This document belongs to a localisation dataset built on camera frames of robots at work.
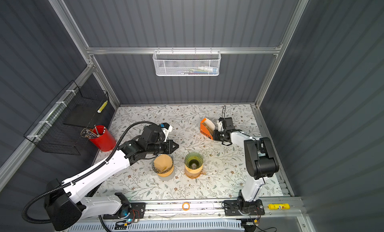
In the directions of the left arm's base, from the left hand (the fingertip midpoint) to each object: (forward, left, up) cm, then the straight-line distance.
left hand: (179, 145), depth 75 cm
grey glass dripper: (-9, +13, -5) cm, 16 cm away
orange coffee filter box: (+19, -17, -11) cm, 27 cm away
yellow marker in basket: (+23, +42, +8) cm, 49 cm away
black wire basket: (+7, +56, +9) cm, 57 cm away
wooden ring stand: (-9, -7, -11) cm, 16 cm away
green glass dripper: (-4, -7, -10) cm, 13 cm away
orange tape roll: (-25, -1, -20) cm, 32 cm away
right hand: (+15, -23, -16) cm, 32 cm away
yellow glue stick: (-27, -46, -18) cm, 56 cm away
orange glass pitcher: (-9, -6, -19) cm, 22 cm away
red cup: (+11, +45, -9) cm, 47 cm away
